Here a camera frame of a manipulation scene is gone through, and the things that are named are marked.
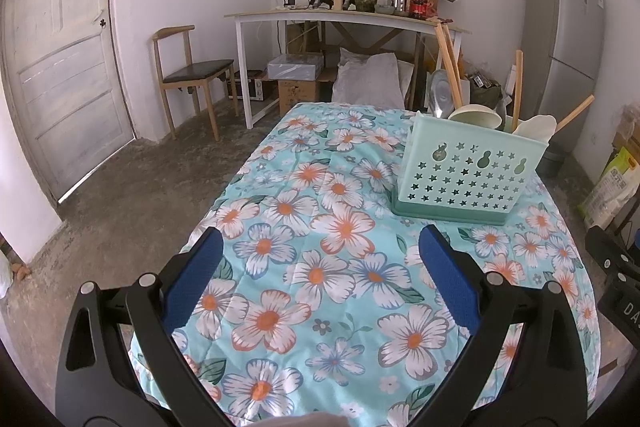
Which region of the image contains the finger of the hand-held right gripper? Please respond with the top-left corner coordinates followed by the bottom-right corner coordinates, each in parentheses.
top-left (586, 225), bottom-right (640, 293)

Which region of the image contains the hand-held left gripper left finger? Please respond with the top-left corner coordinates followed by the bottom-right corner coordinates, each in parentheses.
top-left (55, 227), bottom-right (224, 427)

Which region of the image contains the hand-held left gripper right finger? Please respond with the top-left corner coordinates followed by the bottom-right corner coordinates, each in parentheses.
top-left (419, 224), bottom-right (587, 427)

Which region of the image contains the green plastic utensil holder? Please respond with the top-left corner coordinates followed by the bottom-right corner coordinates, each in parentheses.
top-left (391, 111), bottom-right (548, 226)

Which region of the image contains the white rice paddle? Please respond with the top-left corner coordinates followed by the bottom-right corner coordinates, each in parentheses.
top-left (515, 114), bottom-right (557, 142)

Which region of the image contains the pale green bowl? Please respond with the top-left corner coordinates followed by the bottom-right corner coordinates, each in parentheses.
top-left (448, 103), bottom-right (503, 131)

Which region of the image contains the bunch of wooden chopsticks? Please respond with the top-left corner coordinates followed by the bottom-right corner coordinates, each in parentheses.
top-left (434, 19), bottom-right (596, 132)

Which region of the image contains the yellow green rice bag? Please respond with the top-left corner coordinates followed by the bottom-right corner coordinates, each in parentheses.
top-left (578, 147), bottom-right (640, 230)

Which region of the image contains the grey rice cooker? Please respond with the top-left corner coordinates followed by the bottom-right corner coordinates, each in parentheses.
top-left (537, 147), bottom-right (567, 178)

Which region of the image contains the floral blue blanket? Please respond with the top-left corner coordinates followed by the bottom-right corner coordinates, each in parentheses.
top-left (127, 102), bottom-right (601, 427)

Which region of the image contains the open cardboard box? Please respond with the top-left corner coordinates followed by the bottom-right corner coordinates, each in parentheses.
top-left (612, 107), bottom-right (640, 152)

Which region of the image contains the small white oven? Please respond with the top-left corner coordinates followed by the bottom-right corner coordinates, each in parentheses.
top-left (227, 69), bottom-right (268, 102)

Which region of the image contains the wooden chair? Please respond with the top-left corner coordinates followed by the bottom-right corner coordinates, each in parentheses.
top-left (152, 25), bottom-right (240, 142)

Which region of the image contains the white sack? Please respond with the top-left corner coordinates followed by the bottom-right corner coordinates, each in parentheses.
top-left (331, 48), bottom-right (406, 110)

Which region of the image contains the grey refrigerator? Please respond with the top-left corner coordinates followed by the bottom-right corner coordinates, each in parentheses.
top-left (517, 0), bottom-right (606, 152)

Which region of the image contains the white door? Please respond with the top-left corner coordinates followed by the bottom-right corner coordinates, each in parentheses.
top-left (0, 0), bottom-right (136, 208)

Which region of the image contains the white desk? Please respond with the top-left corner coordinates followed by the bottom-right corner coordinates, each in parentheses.
top-left (223, 9), bottom-right (472, 130)

